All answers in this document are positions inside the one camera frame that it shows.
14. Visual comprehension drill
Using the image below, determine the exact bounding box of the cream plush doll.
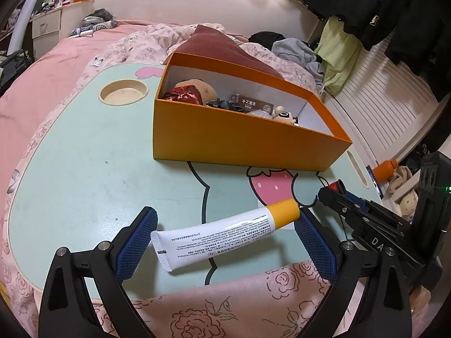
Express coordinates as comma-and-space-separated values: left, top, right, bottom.
400, 190, 420, 219

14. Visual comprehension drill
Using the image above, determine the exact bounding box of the black chair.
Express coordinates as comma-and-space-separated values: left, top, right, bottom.
0, 49, 34, 88

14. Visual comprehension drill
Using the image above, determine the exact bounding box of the pink floral quilt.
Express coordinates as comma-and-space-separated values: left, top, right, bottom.
85, 23, 326, 95

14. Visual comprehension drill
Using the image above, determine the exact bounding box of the orange bottle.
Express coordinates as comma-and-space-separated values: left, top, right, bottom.
373, 158, 399, 182

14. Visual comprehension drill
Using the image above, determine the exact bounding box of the white rolled sheet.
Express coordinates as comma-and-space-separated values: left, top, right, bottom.
9, 0, 37, 55

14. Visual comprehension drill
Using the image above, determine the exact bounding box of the blue floral cloth pile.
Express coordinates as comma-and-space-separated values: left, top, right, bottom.
68, 9, 120, 39

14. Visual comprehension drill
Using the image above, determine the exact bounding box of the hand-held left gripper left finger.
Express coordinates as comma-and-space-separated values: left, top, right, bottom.
38, 206, 159, 338

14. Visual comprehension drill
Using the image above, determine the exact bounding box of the maroon pillow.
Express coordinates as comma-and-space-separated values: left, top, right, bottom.
176, 24, 284, 78

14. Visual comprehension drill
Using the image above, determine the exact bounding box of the grey clothing heap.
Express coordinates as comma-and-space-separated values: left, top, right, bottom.
271, 38, 325, 85

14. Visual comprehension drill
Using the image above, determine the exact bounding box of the clutter of small shelf things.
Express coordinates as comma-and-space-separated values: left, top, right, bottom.
35, 0, 76, 13

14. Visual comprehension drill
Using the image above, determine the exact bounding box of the brown card box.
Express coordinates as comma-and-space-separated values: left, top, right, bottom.
240, 96, 275, 112

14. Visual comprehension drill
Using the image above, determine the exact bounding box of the light green hanging garment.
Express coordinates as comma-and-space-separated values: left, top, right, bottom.
313, 16, 363, 95

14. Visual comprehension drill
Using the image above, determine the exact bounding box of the white nightstand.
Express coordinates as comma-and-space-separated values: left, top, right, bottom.
31, 9, 62, 39

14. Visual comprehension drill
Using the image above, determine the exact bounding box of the small white figurine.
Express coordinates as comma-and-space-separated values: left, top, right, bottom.
271, 106, 301, 126

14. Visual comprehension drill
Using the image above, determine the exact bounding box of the white louvered panel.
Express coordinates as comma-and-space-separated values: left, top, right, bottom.
324, 39, 441, 163

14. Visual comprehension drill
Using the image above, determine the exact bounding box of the pink rose print blanket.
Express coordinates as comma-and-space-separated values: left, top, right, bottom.
88, 261, 434, 338

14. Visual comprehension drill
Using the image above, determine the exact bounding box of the white tube yellow cap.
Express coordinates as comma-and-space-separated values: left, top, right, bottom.
150, 198, 301, 272

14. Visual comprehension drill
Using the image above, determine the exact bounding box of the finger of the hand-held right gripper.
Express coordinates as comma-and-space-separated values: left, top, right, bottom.
340, 190, 413, 226
317, 186, 375, 244

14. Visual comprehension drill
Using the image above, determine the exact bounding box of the beige cloth bundle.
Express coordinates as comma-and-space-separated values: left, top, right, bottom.
384, 165, 414, 196

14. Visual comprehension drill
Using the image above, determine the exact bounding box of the black clothing heap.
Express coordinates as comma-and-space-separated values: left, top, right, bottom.
248, 32, 286, 46

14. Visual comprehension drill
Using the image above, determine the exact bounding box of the pink bedsheet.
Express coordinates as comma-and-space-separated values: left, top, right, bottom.
0, 25, 166, 324

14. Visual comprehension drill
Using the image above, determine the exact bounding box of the orange cardboard box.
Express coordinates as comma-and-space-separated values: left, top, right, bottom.
152, 52, 353, 172

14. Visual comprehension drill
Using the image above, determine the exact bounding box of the black lace scrunchie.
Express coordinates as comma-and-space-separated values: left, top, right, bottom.
204, 99, 244, 111

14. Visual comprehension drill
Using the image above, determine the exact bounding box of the dark screen tablet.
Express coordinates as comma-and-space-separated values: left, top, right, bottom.
366, 165, 383, 198

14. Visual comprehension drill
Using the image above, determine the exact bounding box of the tan plush toy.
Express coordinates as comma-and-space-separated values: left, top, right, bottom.
175, 78, 218, 105

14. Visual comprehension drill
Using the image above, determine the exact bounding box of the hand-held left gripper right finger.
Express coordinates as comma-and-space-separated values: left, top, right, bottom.
294, 207, 413, 338

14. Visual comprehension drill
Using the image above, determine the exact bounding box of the shiny red black packet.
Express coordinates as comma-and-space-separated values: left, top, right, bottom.
161, 85, 204, 105

